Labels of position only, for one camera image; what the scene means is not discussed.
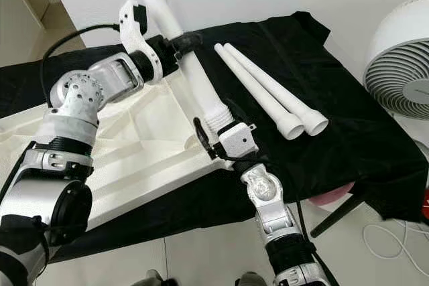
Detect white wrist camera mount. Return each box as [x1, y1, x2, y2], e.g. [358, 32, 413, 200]
[218, 123, 259, 161]
[119, 0, 165, 84]

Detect white plastic table leg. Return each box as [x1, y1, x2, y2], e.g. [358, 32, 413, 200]
[126, 0, 235, 136]
[223, 42, 329, 137]
[213, 43, 306, 141]

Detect white power cable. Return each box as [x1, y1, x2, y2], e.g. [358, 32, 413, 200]
[362, 222, 429, 277]

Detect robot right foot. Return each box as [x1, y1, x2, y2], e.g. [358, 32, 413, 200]
[235, 271, 265, 286]

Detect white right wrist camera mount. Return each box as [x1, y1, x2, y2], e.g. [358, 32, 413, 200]
[218, 123, 259, 161]

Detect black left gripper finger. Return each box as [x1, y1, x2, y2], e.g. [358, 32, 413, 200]
[176, 29, 205, 52]

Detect white plastic ribbed table top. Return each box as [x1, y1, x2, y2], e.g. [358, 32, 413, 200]
[0, 72, 225, 233]

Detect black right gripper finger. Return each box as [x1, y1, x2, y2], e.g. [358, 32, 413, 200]
[192, 117, 217, 161]
[225, 97, 246, 125]

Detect white floor fan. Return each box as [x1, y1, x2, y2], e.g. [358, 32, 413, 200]
[363, 0, 429, 123]

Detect black cloth cover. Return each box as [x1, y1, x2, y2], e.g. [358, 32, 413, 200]
[0, 10, 429, 263]

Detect dark table leg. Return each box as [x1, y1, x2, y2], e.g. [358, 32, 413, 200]
[310, 196, 366, 238]

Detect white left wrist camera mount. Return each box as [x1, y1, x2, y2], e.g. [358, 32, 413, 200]
[119, 0, 165, 84]

